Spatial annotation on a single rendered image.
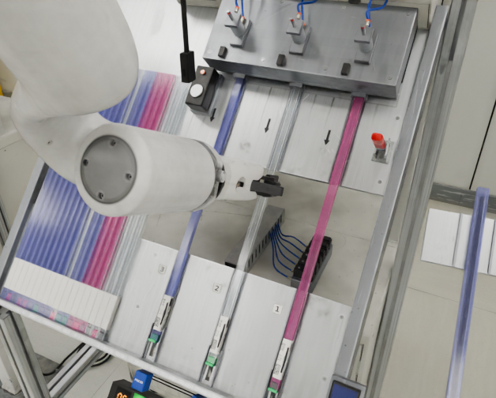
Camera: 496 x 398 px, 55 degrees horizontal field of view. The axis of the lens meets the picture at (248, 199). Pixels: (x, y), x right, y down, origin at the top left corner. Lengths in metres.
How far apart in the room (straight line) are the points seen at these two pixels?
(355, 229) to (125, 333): 0.69
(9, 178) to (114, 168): 1.63
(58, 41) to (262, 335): 0.58
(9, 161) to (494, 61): 2.07
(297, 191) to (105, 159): 1.06
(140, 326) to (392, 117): 0.55
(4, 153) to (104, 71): 1.68
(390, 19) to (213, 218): 0.74
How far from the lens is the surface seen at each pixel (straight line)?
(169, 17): 1.04
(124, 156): 0.42
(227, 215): 1.34
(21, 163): 2.07
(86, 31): 0.33
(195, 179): 0.49
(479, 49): 2.43
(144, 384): 0.86
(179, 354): 0.84
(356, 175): 0.79
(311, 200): 1.42
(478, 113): 2.51
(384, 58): 0.80
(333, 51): 0.81
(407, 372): 1.82
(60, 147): 0.50
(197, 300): 0.83
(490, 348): 2.00
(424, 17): 0.86
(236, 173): 0.56
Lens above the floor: 1.39
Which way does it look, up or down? 33 degrees down
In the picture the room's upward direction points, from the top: straight up
